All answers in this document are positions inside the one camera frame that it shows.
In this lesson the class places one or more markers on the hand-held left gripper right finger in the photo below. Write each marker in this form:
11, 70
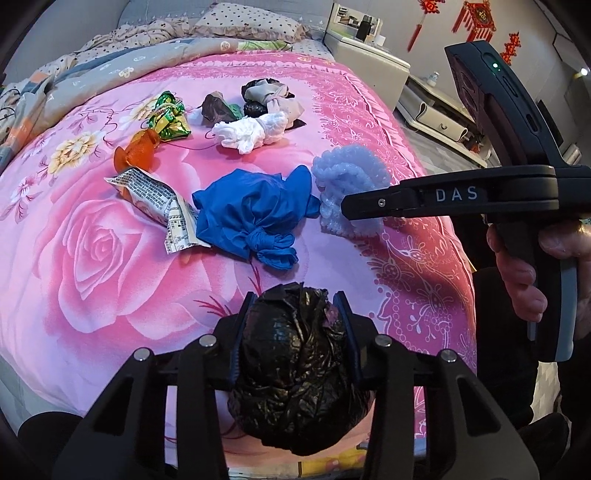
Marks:
349, 334

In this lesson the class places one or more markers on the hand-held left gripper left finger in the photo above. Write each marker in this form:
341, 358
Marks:
238, 344

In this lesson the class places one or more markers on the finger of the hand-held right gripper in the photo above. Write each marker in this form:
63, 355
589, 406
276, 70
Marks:
378, 203

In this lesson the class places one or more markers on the light blue foam net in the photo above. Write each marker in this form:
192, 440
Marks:
341, 168

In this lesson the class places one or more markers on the blue glove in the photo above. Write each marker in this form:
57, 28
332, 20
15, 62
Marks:
240, 212

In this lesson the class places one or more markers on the grey beige cloth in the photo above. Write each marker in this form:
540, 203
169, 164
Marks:
270, 92

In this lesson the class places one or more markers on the person's right hand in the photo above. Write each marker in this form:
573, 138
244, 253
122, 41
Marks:
519, 286

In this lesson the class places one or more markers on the red small object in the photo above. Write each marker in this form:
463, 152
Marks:
475, 143

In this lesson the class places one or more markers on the white low cabinet with drawer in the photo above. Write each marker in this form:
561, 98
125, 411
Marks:
438, 115

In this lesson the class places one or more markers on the small clear bottle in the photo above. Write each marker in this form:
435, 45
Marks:
433, 78

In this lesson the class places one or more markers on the white nightstand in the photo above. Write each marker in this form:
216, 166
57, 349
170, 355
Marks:
369, 64

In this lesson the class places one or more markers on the red chinese knot ornament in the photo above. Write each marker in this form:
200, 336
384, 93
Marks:
511, 46
424, 18
475, 18

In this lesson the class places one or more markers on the small black plastic bag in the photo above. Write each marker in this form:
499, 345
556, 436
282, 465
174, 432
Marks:
255, 109

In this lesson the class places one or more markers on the pink floral blanket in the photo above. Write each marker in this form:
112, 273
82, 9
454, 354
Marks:
92, 277

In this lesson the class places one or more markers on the dotted white bed sheet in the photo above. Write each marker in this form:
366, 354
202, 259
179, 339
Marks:
311, 47

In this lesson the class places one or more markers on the small black bottle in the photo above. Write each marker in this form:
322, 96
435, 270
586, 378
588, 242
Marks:
366, 26

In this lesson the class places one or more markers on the white printed snack wrapper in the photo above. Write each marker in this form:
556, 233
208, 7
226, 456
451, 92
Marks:
147, 191

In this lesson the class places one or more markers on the dark brown wrapper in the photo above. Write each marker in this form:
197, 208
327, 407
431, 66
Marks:
219, 108

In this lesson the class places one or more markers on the orange translucent wrapper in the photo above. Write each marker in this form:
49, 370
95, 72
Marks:
138, 150

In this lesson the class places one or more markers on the polka dot pillow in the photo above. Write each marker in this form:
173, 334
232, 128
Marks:
249, 21

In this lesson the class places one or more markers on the green shiny snack wrapper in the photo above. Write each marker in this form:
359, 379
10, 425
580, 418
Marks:
171, 120

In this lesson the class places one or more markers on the grey headboard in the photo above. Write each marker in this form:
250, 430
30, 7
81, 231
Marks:
157, 9

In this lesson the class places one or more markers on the grey flowered quilt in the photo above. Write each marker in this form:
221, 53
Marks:
115, 64

